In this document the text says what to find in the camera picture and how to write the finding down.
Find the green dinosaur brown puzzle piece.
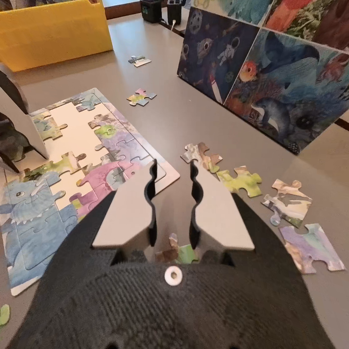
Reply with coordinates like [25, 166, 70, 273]
[0, 304, 11, 328]

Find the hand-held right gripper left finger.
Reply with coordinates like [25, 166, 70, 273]
[92, 159, 158, 250]

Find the light blue white puzzle piece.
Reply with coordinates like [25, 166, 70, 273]
[128, 55, 152, 68]

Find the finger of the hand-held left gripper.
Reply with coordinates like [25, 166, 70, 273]
[0, 87, 50, 161]
[0, 151, 21, 174]

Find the peach purple puzzle piece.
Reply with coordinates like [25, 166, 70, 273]
[261, 178, 312, 228]

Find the green dinosaur head puzzle piece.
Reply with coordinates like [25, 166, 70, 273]
[88, 113, 123, 137]

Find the pale blue purple puzzle piece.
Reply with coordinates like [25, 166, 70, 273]
[76, 97, 103, 113]

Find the pastel purple pink puzzle piece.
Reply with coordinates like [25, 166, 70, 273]
[108, 141, 152, 167]

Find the blue dinosaur body puzzle piece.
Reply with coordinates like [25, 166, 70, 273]
[4, 206, 80, 274]

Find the sea animal puzzle board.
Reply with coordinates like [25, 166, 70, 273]
[0, 0, 96, 11]

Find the purple blue green puzzle piece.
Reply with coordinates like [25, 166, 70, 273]
[69, 190, 99, 211]

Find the teal dinosaur puzzle piece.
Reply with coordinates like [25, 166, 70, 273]
[34, 116, 68, 141]

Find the illustrated puzzle box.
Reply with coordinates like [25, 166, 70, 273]
[177, 0, 349, 156]

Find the pink dinosaur head puzzle piece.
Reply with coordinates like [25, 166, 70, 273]
[117, 160, 167, 189]

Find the purple dinosaur body puzzle piece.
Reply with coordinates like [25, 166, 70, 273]
[90, 177, 116, 200]

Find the pale blue yellow puzzle piece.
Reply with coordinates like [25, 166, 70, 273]
[31, 109, 53, 123]

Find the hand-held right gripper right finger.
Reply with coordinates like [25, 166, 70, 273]
[189, 160, 255, 251]

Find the blue triceratops head puzzle piece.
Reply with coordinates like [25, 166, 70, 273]
[4, 172, 61, 205]

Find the green yellow puzzle piece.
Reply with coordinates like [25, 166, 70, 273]
[216, 165, 263, 198]

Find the brown grey puzzle piece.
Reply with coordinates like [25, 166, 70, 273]
[180, 142, 223, 174]

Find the black display device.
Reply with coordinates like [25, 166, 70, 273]
[140, 0, 163, 23]

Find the pink yellow blue puzzle piece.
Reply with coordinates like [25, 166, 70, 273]
[126, 88, 158, 107]

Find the green tan puzzle piece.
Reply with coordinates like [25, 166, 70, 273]
[155, 233, 199, 264]

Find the dinosaur puzzle tray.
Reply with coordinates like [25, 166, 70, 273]
[0, 87, 181, 297]

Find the black charger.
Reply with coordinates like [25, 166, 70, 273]
[167, 0, 182, 25]

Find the yellow plastic bin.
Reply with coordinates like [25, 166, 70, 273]
[0, 0, 114, 73]

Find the person's left forearm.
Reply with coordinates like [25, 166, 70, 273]
[0, 112, 30, 162]

